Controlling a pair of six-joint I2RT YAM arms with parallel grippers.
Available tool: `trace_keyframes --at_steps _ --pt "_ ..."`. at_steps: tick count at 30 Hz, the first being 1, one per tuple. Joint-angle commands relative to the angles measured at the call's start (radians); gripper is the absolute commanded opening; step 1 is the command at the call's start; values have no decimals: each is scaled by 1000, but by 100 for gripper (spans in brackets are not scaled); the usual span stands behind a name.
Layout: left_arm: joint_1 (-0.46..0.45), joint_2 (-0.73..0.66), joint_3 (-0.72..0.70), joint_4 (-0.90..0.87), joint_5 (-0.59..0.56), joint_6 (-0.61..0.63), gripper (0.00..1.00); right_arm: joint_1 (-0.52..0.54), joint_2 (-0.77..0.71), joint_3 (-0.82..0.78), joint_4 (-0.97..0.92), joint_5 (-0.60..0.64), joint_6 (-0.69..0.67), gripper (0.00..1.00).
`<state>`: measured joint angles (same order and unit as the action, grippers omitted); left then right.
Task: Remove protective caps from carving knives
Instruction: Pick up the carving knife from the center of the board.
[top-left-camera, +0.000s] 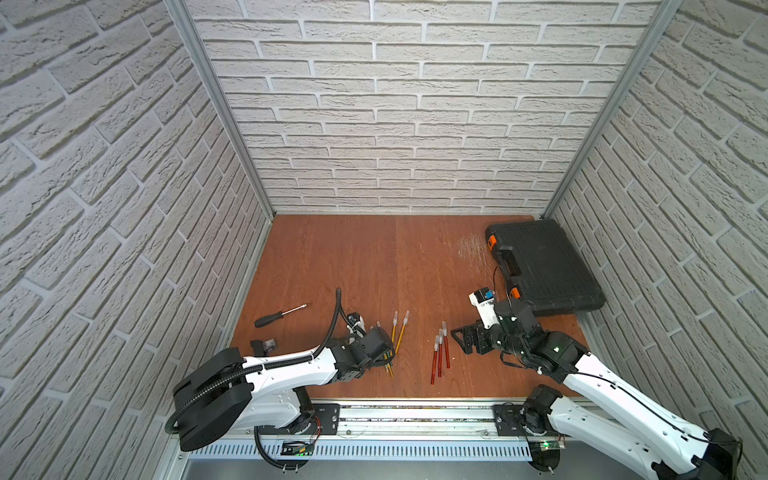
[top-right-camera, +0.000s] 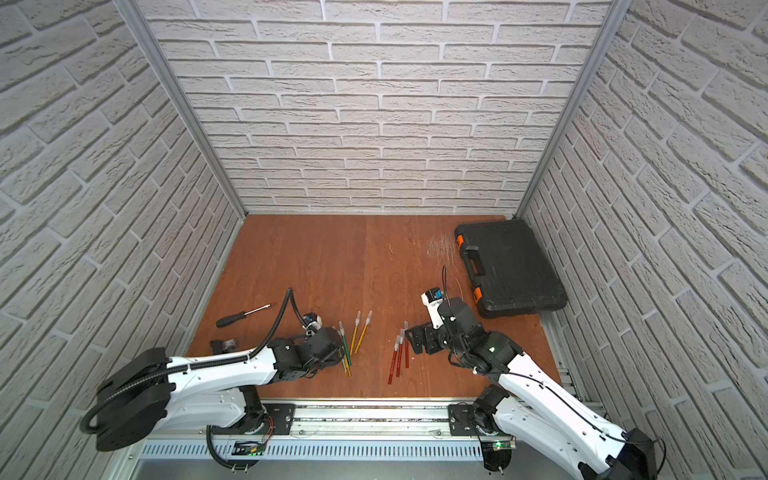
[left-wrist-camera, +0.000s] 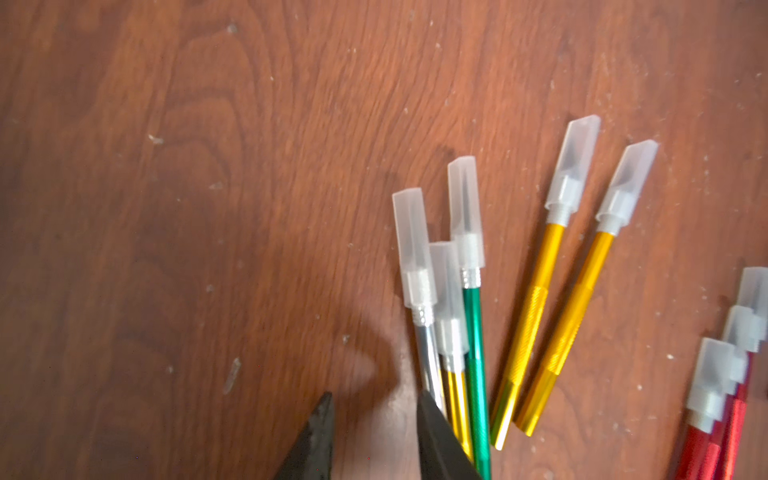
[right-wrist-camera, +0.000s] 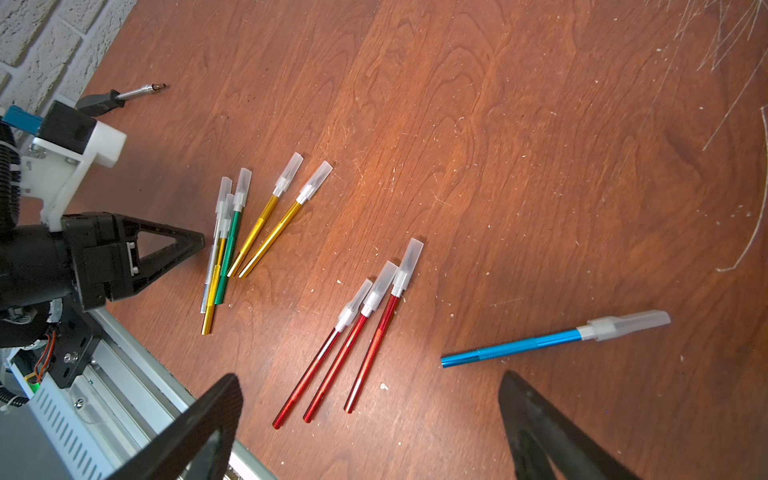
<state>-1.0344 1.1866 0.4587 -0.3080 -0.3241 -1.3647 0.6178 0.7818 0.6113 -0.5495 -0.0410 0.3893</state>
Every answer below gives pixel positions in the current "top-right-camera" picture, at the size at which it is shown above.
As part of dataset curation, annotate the yellow carving knife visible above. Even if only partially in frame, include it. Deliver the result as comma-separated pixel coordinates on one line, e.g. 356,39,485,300
353,310,373,354
349,311,361,356
338,322,352,378

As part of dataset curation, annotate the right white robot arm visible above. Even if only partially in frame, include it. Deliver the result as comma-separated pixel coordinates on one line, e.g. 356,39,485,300
405,319,665,479

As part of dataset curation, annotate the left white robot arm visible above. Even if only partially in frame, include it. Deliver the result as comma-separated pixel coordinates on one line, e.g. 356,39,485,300
79,327,345,452

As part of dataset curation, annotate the green carving knife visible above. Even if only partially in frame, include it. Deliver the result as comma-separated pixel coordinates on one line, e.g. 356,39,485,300
338,321,352,377

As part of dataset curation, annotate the red carving knife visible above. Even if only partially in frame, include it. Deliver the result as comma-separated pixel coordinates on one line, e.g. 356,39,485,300
387,335,401,385
395,329,404,378
402,321,410,369

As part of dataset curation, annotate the black plastic tool case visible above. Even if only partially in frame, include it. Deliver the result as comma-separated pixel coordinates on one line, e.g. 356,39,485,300
454,218,568,318

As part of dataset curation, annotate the small black clamp piece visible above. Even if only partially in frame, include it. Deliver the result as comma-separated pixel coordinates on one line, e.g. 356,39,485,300
210,339,238,355

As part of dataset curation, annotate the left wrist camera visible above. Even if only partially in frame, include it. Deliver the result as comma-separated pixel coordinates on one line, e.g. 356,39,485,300
301,312,322,336

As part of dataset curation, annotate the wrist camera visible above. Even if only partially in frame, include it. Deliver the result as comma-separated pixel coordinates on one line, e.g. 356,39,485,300
421,287,444,329
301,312,322,336

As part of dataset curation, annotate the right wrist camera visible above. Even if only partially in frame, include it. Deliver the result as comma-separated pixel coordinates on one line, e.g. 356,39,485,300
421,287,444,329

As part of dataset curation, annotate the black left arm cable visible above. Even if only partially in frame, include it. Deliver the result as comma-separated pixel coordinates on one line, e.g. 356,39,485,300
79,287,307,436

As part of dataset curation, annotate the black handled screwdriver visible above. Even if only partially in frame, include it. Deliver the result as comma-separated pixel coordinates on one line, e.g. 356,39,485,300
215,304,271,328

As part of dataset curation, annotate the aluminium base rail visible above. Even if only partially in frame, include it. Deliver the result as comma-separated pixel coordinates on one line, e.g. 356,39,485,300
107,398,619,480

